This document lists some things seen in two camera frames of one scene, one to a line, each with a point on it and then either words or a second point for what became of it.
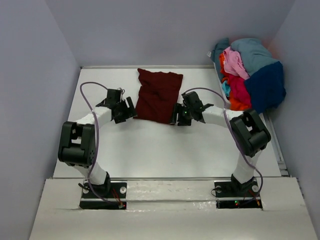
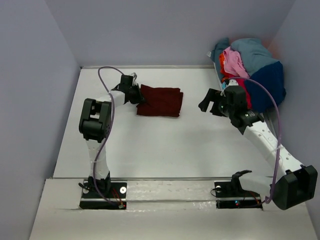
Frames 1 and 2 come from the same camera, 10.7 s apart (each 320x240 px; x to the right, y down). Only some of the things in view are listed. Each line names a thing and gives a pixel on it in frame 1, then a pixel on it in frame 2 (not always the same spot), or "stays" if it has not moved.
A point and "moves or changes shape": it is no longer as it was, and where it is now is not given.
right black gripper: (177, 109) to (213, 95)
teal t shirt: (218, 49) stays
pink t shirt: (233, 64) stays
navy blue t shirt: (267, 87) stays
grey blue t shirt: (255, 56) stays
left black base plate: (111, 195) stays
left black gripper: (129, 112) to (139, 98)
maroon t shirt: (158, 95) moves or changes shape
